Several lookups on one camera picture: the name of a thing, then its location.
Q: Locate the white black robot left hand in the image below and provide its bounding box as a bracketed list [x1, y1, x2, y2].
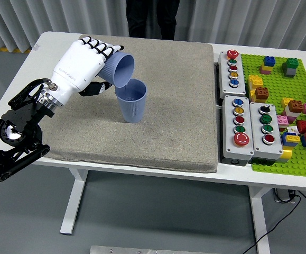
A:
[48, 37, 125, 103]

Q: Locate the blue ribbed cup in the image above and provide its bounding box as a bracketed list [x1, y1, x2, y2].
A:
[115, 78, 147, 124]
[98, 52, 135, 89]

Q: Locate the white pleated curtain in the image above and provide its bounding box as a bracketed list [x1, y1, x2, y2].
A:
[0, 0, 306, 52]

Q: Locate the yellow floor tape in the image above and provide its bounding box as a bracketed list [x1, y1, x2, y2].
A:
[0, 44, 32, 55]

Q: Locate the person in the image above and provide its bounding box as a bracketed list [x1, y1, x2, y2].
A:
[125, 0, 180, 41]

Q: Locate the grey-brown mat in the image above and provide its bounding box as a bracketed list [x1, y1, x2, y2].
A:
[36, 33, 219, 174]

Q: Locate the white table leg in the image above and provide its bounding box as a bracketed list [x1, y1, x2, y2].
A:
[248, 185, 271, 254]
[59, 168, 89, 235]

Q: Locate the grey five-button control box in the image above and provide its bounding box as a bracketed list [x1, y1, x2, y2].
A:
[217, 49, 247, 98]
[220, 95, 255, 166]

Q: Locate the yellow toy brick stack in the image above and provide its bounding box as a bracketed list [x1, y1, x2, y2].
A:
[248, 75, 264, 103]

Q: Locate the brown toy brick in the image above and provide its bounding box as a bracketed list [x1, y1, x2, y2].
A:
[254, 86, 270, 103]
[287, 99, 304, 113]

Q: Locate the yellow pink brick stack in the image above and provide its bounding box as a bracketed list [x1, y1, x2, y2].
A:
[259, 62, 274, 75]

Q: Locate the metal plate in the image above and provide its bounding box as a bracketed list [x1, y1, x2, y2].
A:
[89, 245, 189, 254]

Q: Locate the green brick baseplate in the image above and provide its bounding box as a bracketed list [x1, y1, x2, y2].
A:
[240, 53, 306, 178]

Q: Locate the pink toy brick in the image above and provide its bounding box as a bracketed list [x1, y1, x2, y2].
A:
[276, 115, 291, 126]

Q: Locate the green toy brick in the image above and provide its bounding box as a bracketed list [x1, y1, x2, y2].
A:
[282, 57, 299, 70]

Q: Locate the red toy brick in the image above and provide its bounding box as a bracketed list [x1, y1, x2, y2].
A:
[295, 119, 306, 134]

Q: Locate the grey power strip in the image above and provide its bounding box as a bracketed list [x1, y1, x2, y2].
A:
[272, 187, 298, 204]

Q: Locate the grey selector switch control box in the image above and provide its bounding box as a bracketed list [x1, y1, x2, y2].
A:
[248, 102, 283, 162]

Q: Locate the black floor cable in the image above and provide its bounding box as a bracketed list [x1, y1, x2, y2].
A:
[244, 190, 306, 254]

